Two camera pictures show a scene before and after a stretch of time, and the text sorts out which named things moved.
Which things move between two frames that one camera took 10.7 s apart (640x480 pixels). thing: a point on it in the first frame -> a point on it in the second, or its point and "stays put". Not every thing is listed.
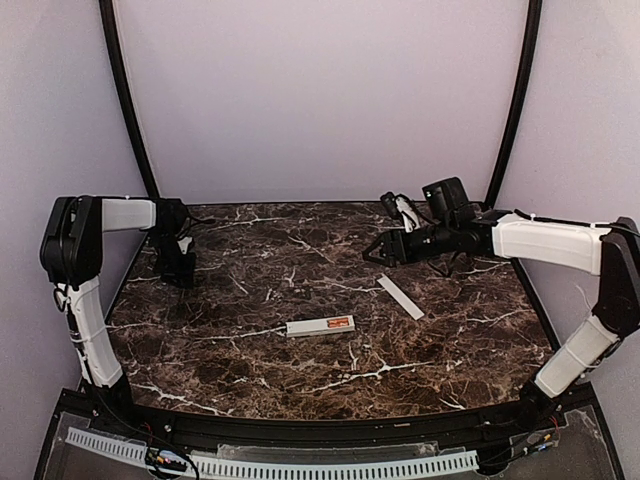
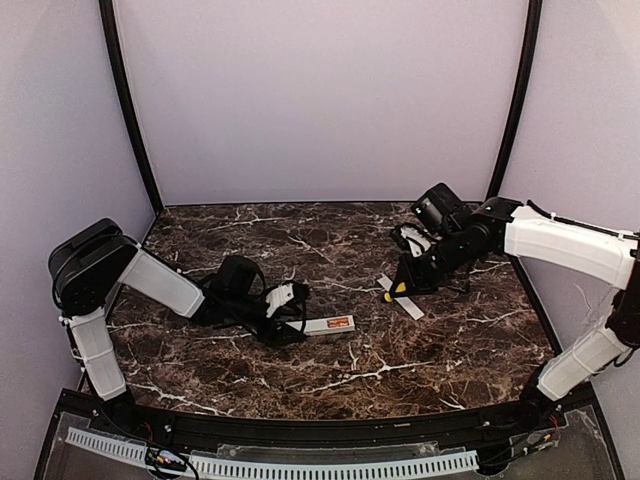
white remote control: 318,326 stays put
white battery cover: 401,297 stays put
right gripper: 394,245 -> 417,265
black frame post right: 528,66 stays put
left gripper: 175,265 -> 270,320
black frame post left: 140,134 stays put
